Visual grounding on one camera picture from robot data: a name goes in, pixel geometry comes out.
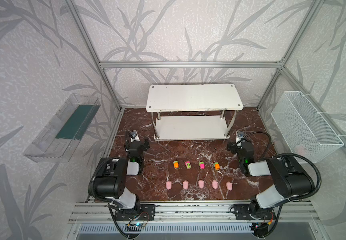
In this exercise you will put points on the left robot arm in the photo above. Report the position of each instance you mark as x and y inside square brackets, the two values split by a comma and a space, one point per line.
[108, 183]

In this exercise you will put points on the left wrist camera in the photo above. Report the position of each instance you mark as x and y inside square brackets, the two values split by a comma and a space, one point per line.
[134, 136]

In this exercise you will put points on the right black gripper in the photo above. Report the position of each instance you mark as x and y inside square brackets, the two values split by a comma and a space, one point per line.
[240, 145]

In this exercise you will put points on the pink object in basket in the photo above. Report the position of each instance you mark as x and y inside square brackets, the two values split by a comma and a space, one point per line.
[301, 150]

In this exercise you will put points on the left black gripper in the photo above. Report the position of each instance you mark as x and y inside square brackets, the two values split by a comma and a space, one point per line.
[135, 143]

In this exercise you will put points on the pink toy rightmost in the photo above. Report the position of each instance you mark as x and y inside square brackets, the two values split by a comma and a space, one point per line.
[229, 186]

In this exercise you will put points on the clear plastic wall bin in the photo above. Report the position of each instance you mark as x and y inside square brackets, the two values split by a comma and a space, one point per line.
[59, 139]

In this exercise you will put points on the pink toy middle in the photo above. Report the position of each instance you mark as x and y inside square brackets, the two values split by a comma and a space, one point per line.
[201, 184]

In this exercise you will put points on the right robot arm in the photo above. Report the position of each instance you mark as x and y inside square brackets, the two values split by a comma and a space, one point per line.
[294, 177]

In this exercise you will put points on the pink green toy car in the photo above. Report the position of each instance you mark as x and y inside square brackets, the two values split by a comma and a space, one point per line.
[188, 165]

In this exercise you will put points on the white wire mesh basket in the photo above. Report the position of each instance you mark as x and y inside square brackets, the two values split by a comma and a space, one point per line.
[301, 123]

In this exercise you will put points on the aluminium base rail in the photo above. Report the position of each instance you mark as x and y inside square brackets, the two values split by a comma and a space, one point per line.
[190, 212]

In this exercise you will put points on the white two-tier shelf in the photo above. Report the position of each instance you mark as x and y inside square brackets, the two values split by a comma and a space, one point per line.
[193, 98]

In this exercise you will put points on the pink toy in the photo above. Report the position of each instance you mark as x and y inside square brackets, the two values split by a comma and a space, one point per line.
[168, 185]
[229, 186]
[215, 184]
[185, 185]
[201, 184]

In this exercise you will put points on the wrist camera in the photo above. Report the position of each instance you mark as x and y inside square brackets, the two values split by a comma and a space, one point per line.
[134, 136]
[239, 136]

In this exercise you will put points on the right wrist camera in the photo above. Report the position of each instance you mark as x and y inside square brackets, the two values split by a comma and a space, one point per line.
[239, 136]

